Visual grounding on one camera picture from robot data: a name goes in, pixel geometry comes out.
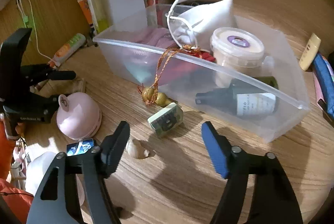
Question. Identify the orange green tube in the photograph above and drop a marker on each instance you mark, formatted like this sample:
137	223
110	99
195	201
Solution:
67	50

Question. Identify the clear plastic storage bin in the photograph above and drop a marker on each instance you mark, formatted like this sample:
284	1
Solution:
279	73

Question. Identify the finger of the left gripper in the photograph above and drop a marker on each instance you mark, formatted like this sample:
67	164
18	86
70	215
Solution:
52	73
53	102

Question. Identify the person's left hand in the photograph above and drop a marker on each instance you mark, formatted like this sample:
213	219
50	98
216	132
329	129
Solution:
13	130

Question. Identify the dark green glass bottle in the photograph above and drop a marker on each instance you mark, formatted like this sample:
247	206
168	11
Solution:
240	99

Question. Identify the white round lidded tub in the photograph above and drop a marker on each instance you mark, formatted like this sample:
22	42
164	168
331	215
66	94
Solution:
237	49

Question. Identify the beige seashell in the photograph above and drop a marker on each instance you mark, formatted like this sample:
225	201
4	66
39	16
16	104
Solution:
139	149

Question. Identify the yellow-green spray bottle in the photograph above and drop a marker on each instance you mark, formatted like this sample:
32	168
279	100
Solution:
98	15

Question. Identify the orange jacket sleeve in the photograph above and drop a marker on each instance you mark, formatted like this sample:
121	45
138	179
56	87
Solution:
18	200

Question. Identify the small blue card pack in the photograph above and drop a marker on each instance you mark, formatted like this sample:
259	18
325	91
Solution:
80	147

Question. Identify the blue patchwork pencil case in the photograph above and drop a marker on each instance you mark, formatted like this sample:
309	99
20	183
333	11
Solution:
324	74

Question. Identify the white drawstring cloth bag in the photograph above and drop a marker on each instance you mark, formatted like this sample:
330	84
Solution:
196	26

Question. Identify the pink round desk vacuum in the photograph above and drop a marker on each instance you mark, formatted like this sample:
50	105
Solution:
78	116

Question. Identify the green patterned small box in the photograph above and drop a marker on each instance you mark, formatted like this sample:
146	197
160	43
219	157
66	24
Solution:
166	119

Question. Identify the red velvet gold-trim pouch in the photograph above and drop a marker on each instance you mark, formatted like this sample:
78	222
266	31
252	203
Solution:
178	69

